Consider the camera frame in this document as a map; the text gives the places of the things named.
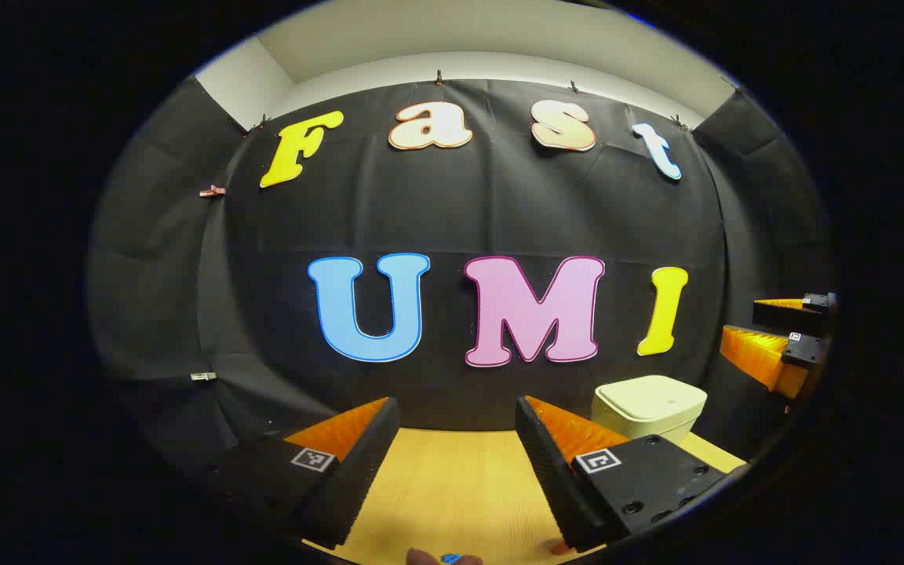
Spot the wooden desktop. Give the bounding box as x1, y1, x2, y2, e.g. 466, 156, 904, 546
303, 428, 747, 565

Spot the pale green desktop garbage bin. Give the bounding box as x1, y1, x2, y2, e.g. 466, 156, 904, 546
592, 375, 709, 447

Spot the black backdrop cloth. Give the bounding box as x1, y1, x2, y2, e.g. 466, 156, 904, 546
87, 75, 837, 472

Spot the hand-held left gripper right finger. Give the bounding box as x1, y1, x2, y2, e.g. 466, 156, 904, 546
515, 395, 747, 553

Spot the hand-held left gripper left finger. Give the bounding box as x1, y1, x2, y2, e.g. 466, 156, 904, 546
213, 396, 401, 549

